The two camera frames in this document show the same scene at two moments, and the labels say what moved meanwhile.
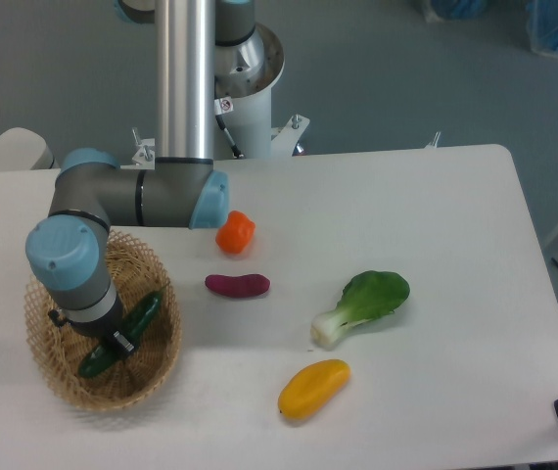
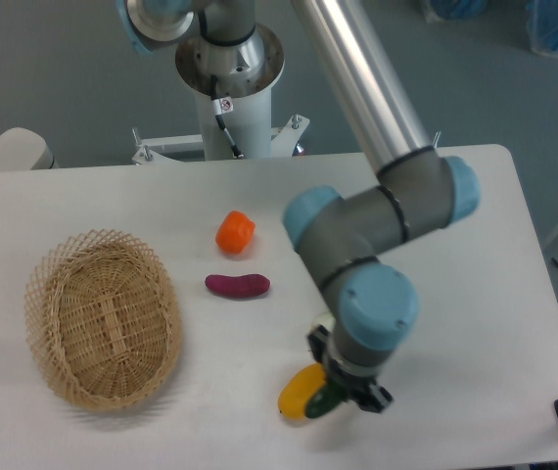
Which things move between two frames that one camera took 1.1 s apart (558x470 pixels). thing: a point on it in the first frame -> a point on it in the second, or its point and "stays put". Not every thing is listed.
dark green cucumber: (106, 354) -> (326, 399)
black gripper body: (103, 329) -> (351, 382)
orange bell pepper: (236, 233) stays put
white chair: (18, 149) stays put
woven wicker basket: (136, 275) stays put
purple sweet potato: (237, 286) stays put
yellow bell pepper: (309, 388) stays put
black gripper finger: (117, 335) -> (377, 399)
